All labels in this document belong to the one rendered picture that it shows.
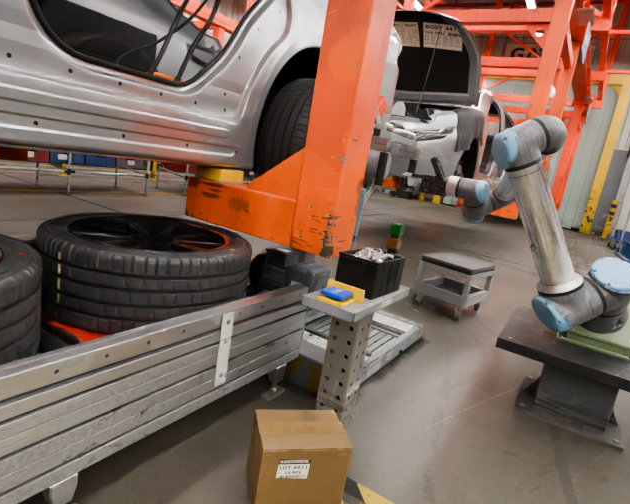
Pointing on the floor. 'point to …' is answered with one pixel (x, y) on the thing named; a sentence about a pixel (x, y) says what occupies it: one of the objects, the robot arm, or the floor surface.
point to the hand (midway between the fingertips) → (406, 173)
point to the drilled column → (343, 367)
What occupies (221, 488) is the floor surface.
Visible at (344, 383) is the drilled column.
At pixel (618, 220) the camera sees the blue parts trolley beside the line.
